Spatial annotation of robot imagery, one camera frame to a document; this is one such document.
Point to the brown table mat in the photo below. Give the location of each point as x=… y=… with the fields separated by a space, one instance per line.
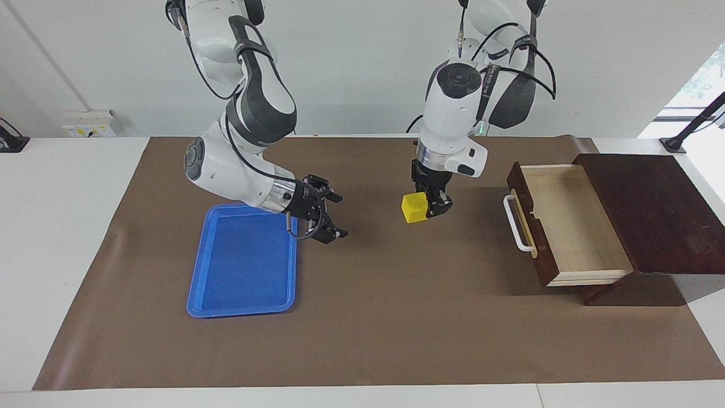
x=396 y=311

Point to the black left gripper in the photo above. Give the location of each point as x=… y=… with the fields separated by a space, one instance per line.
x=433 y=181

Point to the dark wooden cabinet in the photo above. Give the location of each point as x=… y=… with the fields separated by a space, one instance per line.
x=651 y=215

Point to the yellow cube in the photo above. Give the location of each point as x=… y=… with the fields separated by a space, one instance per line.
x=414 y=208

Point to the blue plastic tray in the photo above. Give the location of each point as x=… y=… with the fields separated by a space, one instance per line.
x=241 y=266

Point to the black clamp mount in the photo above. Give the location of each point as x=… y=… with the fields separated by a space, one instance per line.
x=11 y=141

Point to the white wall socket box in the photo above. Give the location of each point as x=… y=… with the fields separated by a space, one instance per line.
x=88 y=124

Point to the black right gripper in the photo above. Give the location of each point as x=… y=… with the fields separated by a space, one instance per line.
x=306 y=198

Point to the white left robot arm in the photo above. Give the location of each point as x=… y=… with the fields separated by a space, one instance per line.
x=453 y=113

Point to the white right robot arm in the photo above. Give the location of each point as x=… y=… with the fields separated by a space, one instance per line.
x=238 y=164

